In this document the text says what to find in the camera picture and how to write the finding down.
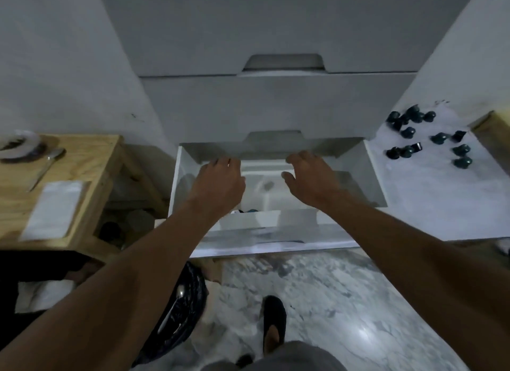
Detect person's left hand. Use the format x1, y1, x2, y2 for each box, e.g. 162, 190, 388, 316
187, 156, 247, 224

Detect person's right hand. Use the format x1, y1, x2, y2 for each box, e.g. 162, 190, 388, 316
281, 150, 345, 215

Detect cluster of dark teal capsules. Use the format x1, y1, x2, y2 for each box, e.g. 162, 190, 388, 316
385, 105, 474, 170

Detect person's right forearm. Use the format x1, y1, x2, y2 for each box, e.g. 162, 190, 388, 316
318, 191, 510, 371

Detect person's left forearm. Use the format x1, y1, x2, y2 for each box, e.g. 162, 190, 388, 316
0, 205, 240, 371

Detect white drawer cabinet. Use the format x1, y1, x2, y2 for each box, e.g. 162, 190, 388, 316
95, 0, 483, 160

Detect person's black right shoe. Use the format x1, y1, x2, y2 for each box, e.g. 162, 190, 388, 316
261, 294, 288, 356

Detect person's right leg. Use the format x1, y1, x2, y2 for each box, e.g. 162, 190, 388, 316
265, 325, 282, 353

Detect person's grey shorts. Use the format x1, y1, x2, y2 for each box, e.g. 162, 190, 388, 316
199, 340, 348, 371

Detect clear plastic tray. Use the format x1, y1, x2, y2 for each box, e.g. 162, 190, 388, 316
217, 159, 319, 234

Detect black plastic bag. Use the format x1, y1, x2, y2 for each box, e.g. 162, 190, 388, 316
133, 261, 209, 367

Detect white marble table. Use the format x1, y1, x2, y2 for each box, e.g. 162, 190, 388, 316
190, 103, 510, 260

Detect brown wooden side table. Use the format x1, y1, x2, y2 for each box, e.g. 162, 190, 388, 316
0, 133, 168, 264

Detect white plastic sheet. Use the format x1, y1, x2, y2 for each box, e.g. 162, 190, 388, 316
19, 180, 91, 242

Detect metal spoon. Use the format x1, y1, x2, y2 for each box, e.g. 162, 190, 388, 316
27, 147, 67, 193

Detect grey round dish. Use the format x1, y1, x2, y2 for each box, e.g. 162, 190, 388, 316
0, 129, 48, 163

